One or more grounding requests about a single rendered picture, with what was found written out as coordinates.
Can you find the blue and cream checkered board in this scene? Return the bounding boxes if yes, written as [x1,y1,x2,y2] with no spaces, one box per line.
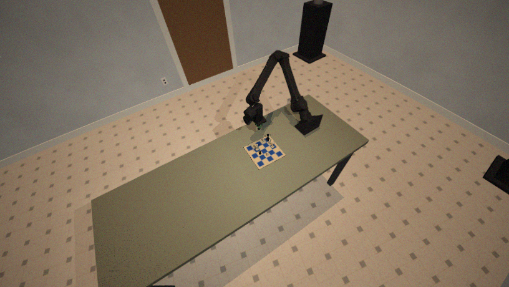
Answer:
[244,136,286,170]

